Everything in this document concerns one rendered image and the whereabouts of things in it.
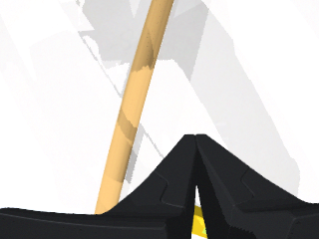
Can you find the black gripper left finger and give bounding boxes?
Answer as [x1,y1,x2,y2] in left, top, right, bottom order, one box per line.
[0,134,196,239]

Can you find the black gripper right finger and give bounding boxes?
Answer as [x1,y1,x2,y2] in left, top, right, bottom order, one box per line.
[195,134,319,239]

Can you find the long wooden-handled scraper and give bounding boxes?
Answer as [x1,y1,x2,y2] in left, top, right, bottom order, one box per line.
[95,0,174,214]

